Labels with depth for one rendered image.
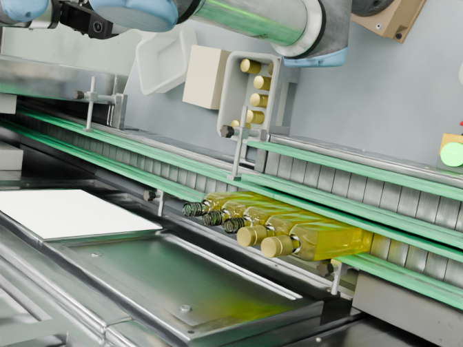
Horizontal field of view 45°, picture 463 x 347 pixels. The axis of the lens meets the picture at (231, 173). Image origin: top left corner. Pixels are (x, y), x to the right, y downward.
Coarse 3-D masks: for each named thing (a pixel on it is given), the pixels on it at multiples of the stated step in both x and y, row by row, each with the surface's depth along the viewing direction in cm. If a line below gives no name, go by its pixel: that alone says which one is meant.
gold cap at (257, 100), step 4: (252, 96) 141; (256, 96) 140; (260, 96) 140; (264, 96) 141; (268, 96) 142; (252, 100) 141; (256, 100) 140; (260, 100) 139; (264, 100) 140; (252, 104) 141; (256, 104) 140; (260, 104) 140; (264, 104) 141
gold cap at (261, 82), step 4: (256, 76) 140; (260, 76) 139; (264, 76) 140; (256, 80) 140; (260, 80) 139; (264, 80) 138; (268, 80) 140; (256, 84) 140; (260, 84) 139; (264, 84) 139; (268, 84) 140; (256, 88) 140; (260, 88) 139; (264, 88) 140; (268, 88) 141
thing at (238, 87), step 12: (228, 60) 143; (240, 60) 144; (252, 60) 143; (264, 60) 138; (276, 60) 132; (228, 72) 143; (240, 72) 146; (264, 72) 144; (276, 72) 132; (228, 84) 144; (240, 84) 147; (252, 84) 147; (228, 96) 145; (240, 96) 148; (228, 108) 146; (240, 108) 149; (252, 108) 147; (264, 108) 144; (228, 120) 147; (264, 120) 144
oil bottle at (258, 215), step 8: (248, 208) 106; (256, 208) 106; (264, 208) 107; (272, 208) 108; (280, 208) 110; (288, 208) 111; (296, 208) 112; (248, 216) 104; (256, 216) 103; (264, 216) 103; (256, 224) 103
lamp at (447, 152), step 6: (450, 144) 102; (456, 144) 101; (462, 144) 102; (444, 150) 102; (450, 150) 101; (456, 150) 100; (462, 150) 100; (444, 156) 102; (450, 156) 101; (456, 156) 100; (462, 156) 100; (444, 162) 103; (450, 162) 101; (456, 162) 101; (462, 162) 101
